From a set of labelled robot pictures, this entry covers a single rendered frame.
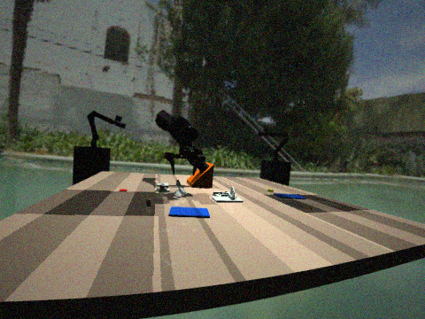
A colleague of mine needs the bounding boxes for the blue rectangular plate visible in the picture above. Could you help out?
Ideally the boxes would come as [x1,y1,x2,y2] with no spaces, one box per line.
[169,206,210,218]

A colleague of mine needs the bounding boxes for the blue flat square plate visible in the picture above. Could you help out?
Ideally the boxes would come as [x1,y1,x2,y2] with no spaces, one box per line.
[274,193,306,199]

